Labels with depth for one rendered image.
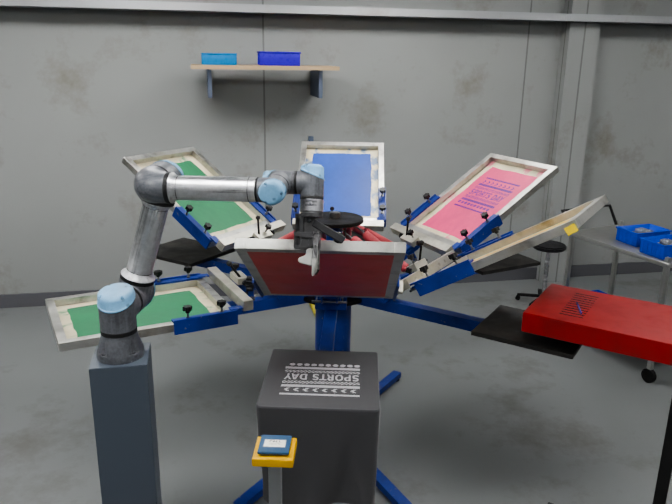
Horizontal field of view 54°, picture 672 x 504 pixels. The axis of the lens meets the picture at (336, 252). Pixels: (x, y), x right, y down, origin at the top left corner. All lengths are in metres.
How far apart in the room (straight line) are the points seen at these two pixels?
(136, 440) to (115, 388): 0.20
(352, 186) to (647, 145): 3.69
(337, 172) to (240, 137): 1.52
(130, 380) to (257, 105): 3.96
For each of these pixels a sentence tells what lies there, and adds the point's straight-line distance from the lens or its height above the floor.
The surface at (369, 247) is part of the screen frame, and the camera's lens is 2.26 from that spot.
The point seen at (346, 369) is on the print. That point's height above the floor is 0.95.
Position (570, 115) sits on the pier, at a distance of 6.68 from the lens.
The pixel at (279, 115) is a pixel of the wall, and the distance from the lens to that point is 5.93.
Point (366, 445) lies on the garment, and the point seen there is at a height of 0.81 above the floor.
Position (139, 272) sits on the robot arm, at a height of 1.46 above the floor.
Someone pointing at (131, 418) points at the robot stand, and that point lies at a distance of 2.35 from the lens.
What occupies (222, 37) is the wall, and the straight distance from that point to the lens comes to 5.87.
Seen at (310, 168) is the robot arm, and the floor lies 1.82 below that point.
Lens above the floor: 2.17
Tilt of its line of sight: 17 degrees down
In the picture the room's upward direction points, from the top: 1 degrees clockwise
